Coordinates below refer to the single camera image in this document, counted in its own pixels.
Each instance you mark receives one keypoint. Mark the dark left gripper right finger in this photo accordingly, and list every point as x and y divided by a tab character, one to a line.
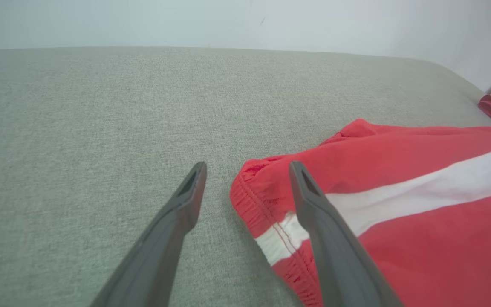
339	256

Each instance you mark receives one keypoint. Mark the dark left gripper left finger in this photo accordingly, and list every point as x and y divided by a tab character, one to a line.
156	256

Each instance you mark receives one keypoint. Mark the red shorts white stripe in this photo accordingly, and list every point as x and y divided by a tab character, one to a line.
420	256

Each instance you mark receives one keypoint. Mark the grey fabric sofa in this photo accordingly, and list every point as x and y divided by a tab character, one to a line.
100	128

